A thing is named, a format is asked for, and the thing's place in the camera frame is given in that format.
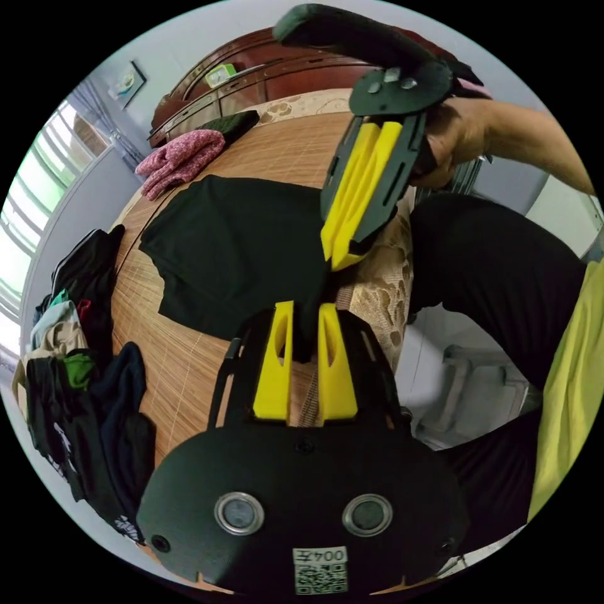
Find framed wall picture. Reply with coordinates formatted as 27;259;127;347
107;60;148;111

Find pink knitted sweater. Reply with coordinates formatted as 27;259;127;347
135;130;227;202

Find dark green knitted garment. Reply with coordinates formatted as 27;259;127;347
198;110;261;143

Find black long pants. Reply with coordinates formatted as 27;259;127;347
139;174;332;364

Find window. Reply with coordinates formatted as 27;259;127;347
0;99;115;340

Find person's right hand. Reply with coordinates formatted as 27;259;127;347
409;96;490;191

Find pile of clothes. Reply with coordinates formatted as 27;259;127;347
11;224;157;546

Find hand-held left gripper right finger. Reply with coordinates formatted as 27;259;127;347
317;303;359;422

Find person's right forearm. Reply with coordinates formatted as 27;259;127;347
481;99;596;197

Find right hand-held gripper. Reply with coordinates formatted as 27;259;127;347
320;62;455;272

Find bed with woven mat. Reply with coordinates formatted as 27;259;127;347
111;26;473;459

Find person's body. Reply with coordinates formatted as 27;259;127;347
406;192;604;560

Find blue curtain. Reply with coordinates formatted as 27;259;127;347
70;77;145;169

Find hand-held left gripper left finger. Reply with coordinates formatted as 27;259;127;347
252;300;295;422

